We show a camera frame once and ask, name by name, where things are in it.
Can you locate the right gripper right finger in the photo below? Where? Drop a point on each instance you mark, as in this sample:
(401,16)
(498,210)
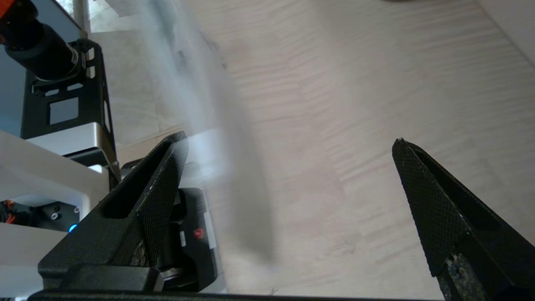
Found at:
(434,209)

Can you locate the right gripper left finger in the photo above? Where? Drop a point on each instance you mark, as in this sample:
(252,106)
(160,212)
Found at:
(113,246)

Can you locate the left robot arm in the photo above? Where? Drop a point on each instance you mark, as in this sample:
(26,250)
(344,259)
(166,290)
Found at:
(39,52)

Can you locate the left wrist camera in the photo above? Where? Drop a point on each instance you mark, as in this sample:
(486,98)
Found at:
(62,140)

